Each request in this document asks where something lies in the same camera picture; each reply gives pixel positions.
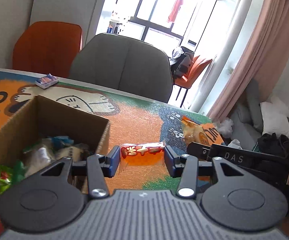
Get small grey snack packet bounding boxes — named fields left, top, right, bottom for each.
left=55, top=144, right=93, bottom=162

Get red hanging garment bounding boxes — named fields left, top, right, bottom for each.
left=168, top=0, right=183, bottom=23

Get grey upholstered chair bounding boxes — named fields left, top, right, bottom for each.
left=68, top=33, right=173, bottom=103

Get beige bread snack pack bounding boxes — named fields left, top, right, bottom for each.
left=181, top=116, right=210, bottom=146

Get brown cardboard box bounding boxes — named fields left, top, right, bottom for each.
left=0, top=95, right=110, bottom=167

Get colourful cat table mat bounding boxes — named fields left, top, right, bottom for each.
left=0, top=67, right=225, bottom=240

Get black grey backpack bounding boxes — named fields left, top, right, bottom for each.
left=169, top=46, right=194, bottom=80

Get white pillow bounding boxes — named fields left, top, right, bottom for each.
left=260, top=102, right=289, bottom=138

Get green snack packet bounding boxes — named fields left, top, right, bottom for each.
left=0, top=160, right=26, bottom=195

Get orange dining chair far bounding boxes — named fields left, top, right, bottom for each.
left=174, top=55, right=213, bottom=108

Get white black snack pack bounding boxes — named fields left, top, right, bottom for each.
left=25, top=144, right=55, bottom=178

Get pink curtain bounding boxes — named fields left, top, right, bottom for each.
left=208, top=0, right=289, bottom=120

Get white plastic bags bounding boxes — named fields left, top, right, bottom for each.
left=213, top=118, right=242, bottom=150

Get black bag on floor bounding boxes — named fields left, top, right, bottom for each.
left=253, top=133, right=289, bottom=162

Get orange chair by wall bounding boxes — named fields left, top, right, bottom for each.
left=12, top=21, right=82, bottom=77

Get grey sofa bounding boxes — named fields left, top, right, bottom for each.
left=228, top=78, right=289, bottom=152

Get orange snack packet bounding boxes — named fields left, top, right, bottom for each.
left=120, top=141, right=165, bottom=169

